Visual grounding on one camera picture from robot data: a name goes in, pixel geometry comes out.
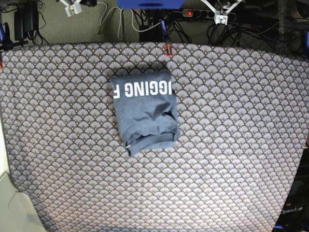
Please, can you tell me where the blue T-shirt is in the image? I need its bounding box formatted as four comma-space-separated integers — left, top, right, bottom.
111, 71, 180, 157

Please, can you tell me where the black power strip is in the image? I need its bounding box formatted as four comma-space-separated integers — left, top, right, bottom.
182, 9, 237, 21

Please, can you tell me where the black power adapter box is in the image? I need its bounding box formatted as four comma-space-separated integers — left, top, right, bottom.
14, 1, 39, 41

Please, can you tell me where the blue box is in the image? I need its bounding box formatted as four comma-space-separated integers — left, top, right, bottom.
117, 0, 184, 9

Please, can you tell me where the red black table clamp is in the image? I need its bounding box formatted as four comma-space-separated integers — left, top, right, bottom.
164, 43, 173, 57

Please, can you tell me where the fan patterned tablecloth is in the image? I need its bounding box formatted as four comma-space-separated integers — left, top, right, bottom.
0, 43, 309, 232

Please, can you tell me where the black OpenArm box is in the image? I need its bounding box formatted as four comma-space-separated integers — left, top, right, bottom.
273, 148, 309, 232

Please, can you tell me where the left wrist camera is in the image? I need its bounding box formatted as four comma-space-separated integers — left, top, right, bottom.
214, 13, 228, 25

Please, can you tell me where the black cable bundle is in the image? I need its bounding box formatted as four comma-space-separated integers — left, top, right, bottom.
166, 14, 285, 46

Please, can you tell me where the grey cable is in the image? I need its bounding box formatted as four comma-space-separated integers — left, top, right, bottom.
96, 1, 162, 41

